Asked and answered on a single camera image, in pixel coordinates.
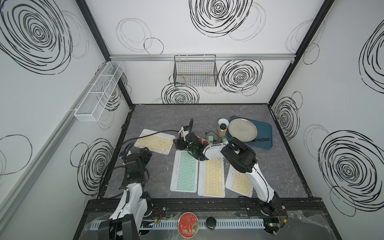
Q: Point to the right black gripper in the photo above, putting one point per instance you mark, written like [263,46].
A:
[179,143]

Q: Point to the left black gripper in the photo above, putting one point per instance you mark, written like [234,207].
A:
[146,153]

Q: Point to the cream power strip red sockets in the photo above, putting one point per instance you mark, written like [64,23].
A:
[204,141]

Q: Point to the yellow wireless keyboard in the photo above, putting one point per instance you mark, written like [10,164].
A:
[238,183]
[211,182]

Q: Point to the mint green wireless keyboard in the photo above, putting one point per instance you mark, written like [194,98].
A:
[185,173]

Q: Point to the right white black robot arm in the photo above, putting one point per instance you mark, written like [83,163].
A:
[241,157]

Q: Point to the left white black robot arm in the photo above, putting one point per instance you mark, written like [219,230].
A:
[125,222]

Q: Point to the grey round plate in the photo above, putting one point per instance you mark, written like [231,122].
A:
[242,129]

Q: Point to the teal tray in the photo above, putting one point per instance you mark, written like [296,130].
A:
[264,131]

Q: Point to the black utensil on tray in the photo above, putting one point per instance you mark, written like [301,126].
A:
[261,140]

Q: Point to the black round knob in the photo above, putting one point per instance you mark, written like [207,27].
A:
[211,223]

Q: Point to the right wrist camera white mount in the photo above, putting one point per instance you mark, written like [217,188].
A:
[184,132]

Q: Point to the black wire basket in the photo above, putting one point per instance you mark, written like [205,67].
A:
[195,70]

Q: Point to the white slotted cable duct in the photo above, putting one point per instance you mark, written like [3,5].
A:
[221,224]

